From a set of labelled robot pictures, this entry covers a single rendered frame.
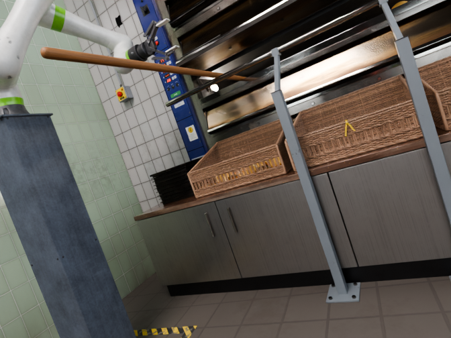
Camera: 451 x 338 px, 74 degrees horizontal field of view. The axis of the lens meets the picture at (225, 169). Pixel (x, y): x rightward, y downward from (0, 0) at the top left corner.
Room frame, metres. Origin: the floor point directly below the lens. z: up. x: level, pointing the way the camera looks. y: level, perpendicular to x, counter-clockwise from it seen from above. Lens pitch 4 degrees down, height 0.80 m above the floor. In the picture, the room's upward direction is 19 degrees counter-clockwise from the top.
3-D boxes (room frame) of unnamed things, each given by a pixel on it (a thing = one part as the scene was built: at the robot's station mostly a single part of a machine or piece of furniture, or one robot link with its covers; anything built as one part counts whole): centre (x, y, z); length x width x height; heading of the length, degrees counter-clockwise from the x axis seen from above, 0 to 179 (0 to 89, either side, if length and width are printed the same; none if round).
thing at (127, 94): (2.41, 0.56, 1.46); 0.10 x 0.07 x 0.10; 61
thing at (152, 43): (1.60, 0.17, 1.42); 0.09 x 0.07 x 0.08; 62
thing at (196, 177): (1.77, -0.14, 0.72); 0.56 x 0.49 x 0.28; 62
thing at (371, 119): (1.48, -0.66, 0.72); 0.56 x 0.49 x 0.28; 60
